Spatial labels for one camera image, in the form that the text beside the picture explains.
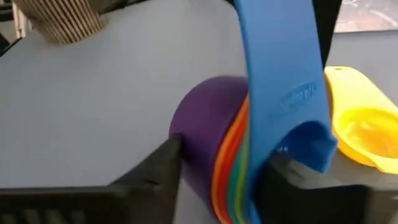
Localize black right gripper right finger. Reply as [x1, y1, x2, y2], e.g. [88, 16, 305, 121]
[254, 151, 398, 224]

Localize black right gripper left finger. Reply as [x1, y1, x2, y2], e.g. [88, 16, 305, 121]
[0, 135, 183, 224]

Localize green plastic measuring cup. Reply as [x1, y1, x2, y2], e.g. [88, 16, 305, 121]
[233, 130, 252, 224]

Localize teal plastic measuring cup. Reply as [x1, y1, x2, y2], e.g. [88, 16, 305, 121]
[227, 146, 245, 224]

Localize yellow plastic measuring cup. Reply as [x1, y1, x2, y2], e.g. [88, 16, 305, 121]
[323, 65, 398, 175]

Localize nested orange green measuring cups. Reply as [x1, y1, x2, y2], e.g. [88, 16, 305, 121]
[210, 95, 250, 224]

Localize purple plastic measuring cup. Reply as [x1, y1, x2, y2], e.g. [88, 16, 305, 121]
[169, 75, 249, 220]

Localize blue plastic measuring cup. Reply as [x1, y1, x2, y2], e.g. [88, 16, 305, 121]
[233, 0, 339, 224]

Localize grey-blue table mat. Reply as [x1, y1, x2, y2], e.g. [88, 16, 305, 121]
[0, 0, 398, 224]

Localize artificial green potted plant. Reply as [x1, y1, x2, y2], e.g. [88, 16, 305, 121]
[11, 0, 108, 45]

